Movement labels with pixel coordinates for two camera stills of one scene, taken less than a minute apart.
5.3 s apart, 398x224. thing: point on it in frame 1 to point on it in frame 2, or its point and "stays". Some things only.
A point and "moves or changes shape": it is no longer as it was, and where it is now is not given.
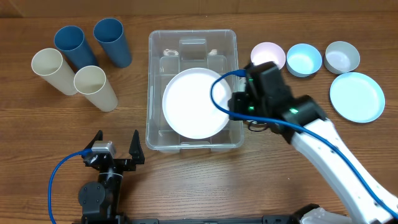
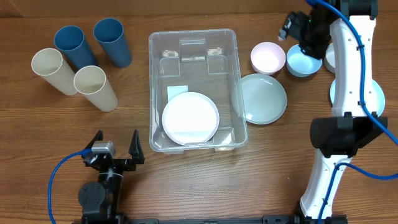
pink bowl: (267, 51) stays
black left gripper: (136, 153) stays
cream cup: (91, 81) stays
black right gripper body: (257, 104) to (314, 35)
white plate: (188, 107) moves or changes shape
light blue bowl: (303, 60) stays
